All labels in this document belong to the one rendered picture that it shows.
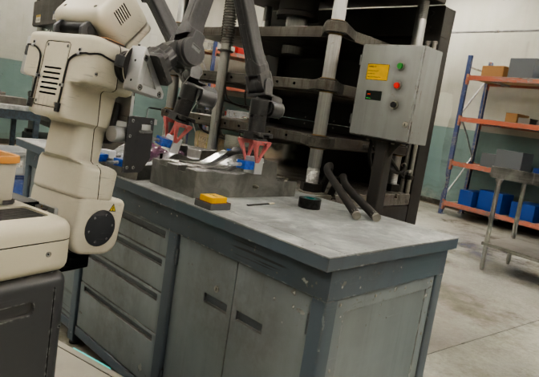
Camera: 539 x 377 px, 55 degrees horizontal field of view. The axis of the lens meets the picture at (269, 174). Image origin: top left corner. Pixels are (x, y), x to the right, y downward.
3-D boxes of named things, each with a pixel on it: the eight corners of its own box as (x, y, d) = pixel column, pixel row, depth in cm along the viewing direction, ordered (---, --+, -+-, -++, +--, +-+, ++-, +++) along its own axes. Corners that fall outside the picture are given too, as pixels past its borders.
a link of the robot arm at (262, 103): (249, 95, 169) (261, 96, 165) (262, 97, 174) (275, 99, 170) (245, 115, 169) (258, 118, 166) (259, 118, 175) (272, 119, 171)
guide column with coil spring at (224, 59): (200, 223, 288) (233, -18, 273) (195, 220, 292) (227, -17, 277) (208, 222, 292) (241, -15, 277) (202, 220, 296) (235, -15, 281)
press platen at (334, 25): (338, 63, 219) (346, 17, 217) (164, 54, 308) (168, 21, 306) (431, 90, 278) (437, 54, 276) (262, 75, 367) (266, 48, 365)
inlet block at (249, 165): (231, 172, 163) (234, 156, 162) (221, 170, 166) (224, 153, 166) (261, 174, 172) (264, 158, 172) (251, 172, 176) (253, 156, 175)
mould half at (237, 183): (192, 198, 170) (198, 157, 168) (149, 182, 188) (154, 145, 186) (294, 196, 206) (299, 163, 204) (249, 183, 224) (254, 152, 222)
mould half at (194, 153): (136, 180, 187) (139, 150, 186) (84, 167, 199) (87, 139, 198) (213, 175, 232) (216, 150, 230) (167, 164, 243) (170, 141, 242)
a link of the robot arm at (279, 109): (245, 79, 171) (265, 76, 166) (268, 84, 180) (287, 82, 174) (245, 115, 171) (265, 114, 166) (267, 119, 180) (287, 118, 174)
